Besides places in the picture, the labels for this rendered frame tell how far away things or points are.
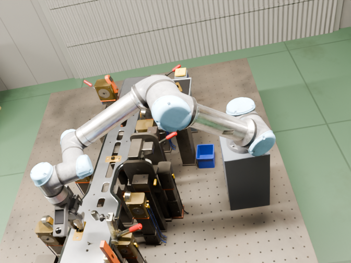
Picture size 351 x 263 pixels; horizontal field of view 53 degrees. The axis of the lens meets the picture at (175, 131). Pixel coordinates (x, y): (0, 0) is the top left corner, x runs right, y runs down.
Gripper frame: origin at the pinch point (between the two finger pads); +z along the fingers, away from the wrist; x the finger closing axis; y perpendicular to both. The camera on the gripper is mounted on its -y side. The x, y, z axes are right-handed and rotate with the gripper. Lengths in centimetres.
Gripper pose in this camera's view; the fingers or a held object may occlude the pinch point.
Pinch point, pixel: (78, 228)
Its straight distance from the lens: 149.6
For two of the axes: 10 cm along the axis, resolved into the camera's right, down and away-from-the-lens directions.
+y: 0.9, -7.2, 6.9
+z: 1.9, 7.0, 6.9
